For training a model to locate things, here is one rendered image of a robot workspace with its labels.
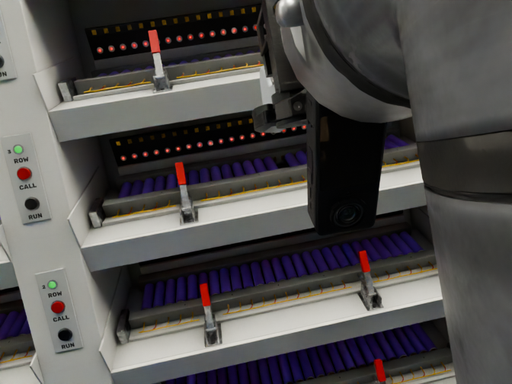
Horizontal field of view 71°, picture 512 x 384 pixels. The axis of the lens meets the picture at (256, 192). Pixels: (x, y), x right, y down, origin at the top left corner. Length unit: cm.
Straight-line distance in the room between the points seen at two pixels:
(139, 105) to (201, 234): 21
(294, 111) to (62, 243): 43
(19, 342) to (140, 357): 21
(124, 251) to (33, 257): 12
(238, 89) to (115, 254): 30
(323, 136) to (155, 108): 36
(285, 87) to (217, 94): 31
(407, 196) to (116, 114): 46
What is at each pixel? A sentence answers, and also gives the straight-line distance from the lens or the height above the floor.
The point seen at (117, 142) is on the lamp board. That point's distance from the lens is 70.
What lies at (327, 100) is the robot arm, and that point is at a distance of 16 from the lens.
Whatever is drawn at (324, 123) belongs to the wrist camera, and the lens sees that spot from 22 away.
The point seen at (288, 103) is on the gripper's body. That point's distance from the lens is 24.
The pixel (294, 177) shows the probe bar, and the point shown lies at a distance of 61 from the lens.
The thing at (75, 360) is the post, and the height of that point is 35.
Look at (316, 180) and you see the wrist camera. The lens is 24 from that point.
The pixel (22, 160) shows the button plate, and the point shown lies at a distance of 59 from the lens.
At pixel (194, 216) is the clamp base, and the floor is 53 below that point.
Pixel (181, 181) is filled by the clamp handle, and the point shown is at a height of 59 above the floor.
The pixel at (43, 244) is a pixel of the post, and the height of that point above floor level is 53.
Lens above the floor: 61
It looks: 7 degrees down
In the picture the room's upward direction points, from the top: 10 degrees counter-clockwise
